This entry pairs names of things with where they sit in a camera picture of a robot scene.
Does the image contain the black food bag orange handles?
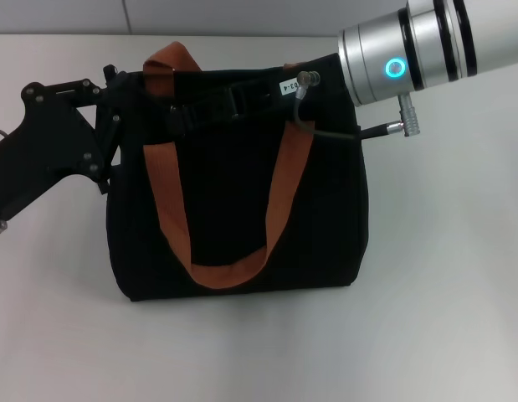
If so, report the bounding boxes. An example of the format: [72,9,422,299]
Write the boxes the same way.
[102,41,371,303]

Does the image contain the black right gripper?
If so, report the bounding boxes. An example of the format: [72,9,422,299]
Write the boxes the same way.
[168,53,355,135]

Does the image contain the grey right gripper cable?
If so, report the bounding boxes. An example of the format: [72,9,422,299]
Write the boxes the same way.
[292,70,423,142]

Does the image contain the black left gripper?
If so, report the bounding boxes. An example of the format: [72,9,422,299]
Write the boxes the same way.
[0,64,130,222]

